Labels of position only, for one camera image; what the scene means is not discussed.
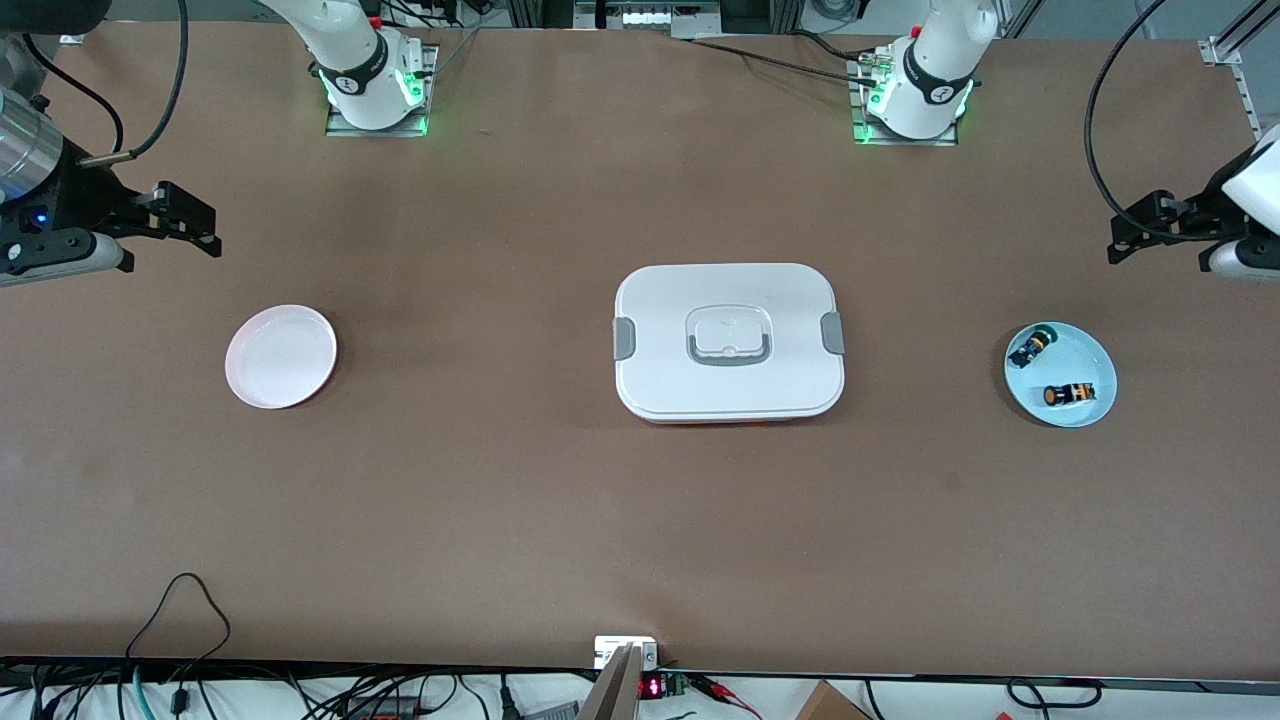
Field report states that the white lidded lunch box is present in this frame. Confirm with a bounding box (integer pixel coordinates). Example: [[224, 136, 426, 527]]
[[612, 263, 846, 425]]

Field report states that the brown cardboard box corner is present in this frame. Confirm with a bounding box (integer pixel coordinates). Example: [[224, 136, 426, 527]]
[[795, 680, 871, 720]]

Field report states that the light blue round plate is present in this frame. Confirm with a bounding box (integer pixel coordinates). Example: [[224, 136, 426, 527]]
[[1003, 321, 1119, 429]]

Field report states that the pink round plate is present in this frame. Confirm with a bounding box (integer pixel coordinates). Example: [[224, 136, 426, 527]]
[[224, 304, 339, 411]]

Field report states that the small white socket block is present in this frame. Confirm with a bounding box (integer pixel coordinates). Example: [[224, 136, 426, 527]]
[[594, 636, 659, 671]]

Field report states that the brown cardboard strip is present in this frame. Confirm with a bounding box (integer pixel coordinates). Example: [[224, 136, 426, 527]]
[[578, 643, 643, 720]]

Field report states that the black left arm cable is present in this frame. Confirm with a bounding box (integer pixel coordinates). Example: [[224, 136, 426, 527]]
[[1085, 0, 1169, 241]]

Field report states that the aluminium frame profile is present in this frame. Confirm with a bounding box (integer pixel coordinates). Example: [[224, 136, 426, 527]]
[[1198, 0, 1280, 126]]

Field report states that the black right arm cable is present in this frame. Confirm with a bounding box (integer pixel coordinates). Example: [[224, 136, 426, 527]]
[[25, 0, 191, 169]]

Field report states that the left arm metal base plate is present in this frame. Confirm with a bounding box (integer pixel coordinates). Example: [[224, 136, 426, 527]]
[[850, 55, 959, 148]]

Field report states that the thin black looped cable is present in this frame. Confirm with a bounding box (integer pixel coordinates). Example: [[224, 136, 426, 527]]
[[125, 572, 233, 681]]

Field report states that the black cable to arm base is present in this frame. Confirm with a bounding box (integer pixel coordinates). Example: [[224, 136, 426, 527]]
[[690, 35, 881, 86]]

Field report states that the black coiled cable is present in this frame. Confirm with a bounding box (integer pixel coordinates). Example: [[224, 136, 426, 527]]
[[1005, 678, 1101, 709]]

